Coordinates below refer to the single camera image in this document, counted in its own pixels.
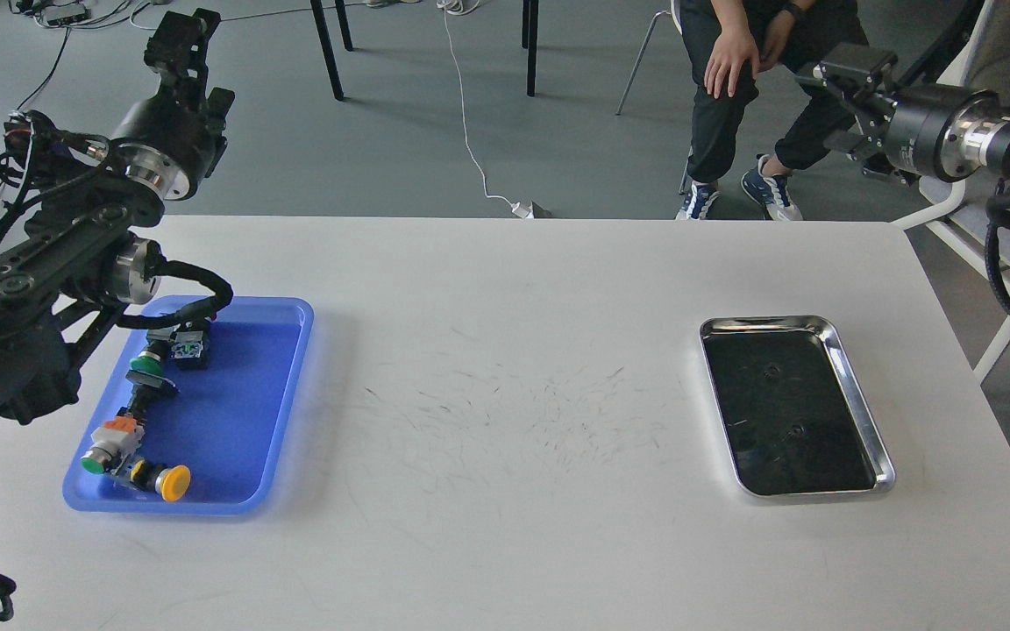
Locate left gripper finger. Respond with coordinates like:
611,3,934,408
202,87,235,177
144,9,221,110

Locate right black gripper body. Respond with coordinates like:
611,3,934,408
882,84,1001,182

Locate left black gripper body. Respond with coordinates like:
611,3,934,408
113,93,212,201

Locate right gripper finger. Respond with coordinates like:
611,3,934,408
808,41,898,132
824,131,918,187

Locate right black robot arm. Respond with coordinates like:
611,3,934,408
796,25,1010,185

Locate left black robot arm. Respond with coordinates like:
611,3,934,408
0,9,235,426

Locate silver metal tray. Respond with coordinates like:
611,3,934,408
699,315,895,500

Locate blue plastic tray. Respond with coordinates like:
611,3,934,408
61,296,314,516

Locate person's left hand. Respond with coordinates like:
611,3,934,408
758,9,797,72

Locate person's right hand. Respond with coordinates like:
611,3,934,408
704,21,760,97

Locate person in black clothes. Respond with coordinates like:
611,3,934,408
673,0,881,222

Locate black table legs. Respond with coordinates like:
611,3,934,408
307,1,540,102

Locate red push button switch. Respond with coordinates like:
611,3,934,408
171,318,211,369

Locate green push button switch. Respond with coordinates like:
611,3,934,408
129,341,171,376

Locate white power cable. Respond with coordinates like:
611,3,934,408
440,0,550,220

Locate black floor cable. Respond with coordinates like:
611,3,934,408
0,26,72,273

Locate black selector switch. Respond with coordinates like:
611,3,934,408
117,369,179,424

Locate orange grey green switch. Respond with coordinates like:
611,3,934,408
79,415,146,476

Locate yellow push button switch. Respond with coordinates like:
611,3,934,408
123,458,192,502

